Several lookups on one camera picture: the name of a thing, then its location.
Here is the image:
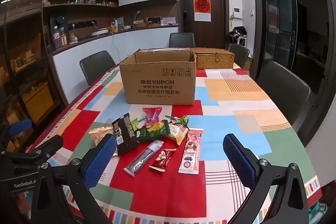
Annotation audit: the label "small red snack packet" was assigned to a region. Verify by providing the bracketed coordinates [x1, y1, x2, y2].
[149, 148, 177, 172]

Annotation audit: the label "dark glass display cabinet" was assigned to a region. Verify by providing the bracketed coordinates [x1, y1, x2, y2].
[0, 0, 66, 135]

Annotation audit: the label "clear water bottle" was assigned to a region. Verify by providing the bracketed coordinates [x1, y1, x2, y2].
[60, 27, 68, 46]
[53, 26, 62, 50]

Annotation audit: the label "pink candy packet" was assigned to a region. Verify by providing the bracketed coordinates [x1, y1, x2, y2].
[142, 107, 163, 123]

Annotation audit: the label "white counter cabinets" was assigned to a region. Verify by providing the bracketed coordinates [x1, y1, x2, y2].
[52, 26, 179, 106]

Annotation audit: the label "dark brown door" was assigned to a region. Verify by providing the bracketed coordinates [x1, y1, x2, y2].
[176, 0, 227, 50]

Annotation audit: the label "flat white appliance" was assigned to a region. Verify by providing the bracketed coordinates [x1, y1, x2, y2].
[91, 28, 109, 37]

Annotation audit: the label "dark green chip packet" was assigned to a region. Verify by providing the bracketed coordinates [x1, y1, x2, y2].
[135, 120, 171, 143]

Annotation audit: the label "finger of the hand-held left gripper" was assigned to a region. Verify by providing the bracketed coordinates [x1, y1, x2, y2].
[0, 135, 64, 165]
[0, 119, 33, 147]

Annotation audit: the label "red and white wall poster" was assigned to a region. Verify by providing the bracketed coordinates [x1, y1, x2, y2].
[193, 0, 211, 22]

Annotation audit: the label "brown cardboard box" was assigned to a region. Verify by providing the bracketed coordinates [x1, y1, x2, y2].
[119, 49, 197, 106]

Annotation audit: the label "white and yellow snack packet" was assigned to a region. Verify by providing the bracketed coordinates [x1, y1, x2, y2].
[165, 123, 189, 146]

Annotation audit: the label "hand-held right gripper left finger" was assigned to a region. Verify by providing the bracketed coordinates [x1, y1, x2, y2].
[31, 133, 117, 224]

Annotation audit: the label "woven straw lidded box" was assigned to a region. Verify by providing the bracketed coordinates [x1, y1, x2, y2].
[189, 48, 235, 70]

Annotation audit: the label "shoe rack with bags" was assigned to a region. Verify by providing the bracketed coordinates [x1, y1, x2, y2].
[229, 26, 248, 47]

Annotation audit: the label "beige snack packet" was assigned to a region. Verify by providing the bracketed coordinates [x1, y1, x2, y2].
[88, 126, 118, 158]

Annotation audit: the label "silver bar packet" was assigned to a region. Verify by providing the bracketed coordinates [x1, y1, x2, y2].
[124, 139, 164, 177]

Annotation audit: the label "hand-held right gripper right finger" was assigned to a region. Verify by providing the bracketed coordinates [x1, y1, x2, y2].
[223, 133, 309, 224]

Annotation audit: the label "grey dining chair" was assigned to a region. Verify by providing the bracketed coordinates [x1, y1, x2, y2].
[228, 43, 250, 68]
[256, 61, 311, 126]
[169, 33, 196, 48]
[79, 50, 117, 85]

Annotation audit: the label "green lollipop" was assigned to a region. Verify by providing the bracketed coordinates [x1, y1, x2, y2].
[165, 115, 190, 126]

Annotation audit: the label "pink bear snack packet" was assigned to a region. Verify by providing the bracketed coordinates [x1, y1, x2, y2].
[178, 129, 204, 175]

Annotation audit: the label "black snack packet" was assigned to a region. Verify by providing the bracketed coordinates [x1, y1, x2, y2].
[112, 113, 139, 156]

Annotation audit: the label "black framed glass door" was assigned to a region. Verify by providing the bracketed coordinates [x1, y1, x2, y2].
[259, 0, 298, 72]

